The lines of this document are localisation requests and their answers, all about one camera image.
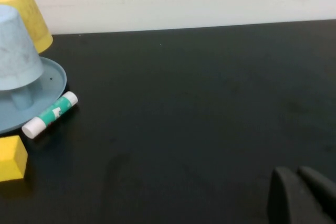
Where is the yellow foam cube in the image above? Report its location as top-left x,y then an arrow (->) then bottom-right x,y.
0,135 -> 28,182

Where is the green white glue stick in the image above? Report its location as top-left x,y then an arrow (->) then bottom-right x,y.
21,91 -> 79,140

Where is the yellow plastic cup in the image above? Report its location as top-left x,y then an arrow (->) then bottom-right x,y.
0,0 -> 54,55

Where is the blue round cup stand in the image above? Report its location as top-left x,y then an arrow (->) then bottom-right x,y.
0,56 -> 68,134

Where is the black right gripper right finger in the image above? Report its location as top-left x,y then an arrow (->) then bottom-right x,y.
298,166 -> 336,222

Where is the blue plastic cup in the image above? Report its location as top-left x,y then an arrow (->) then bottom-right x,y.
0,4 -> 45,91

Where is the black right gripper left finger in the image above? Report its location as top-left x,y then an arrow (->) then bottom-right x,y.
266,166 -> 329,224

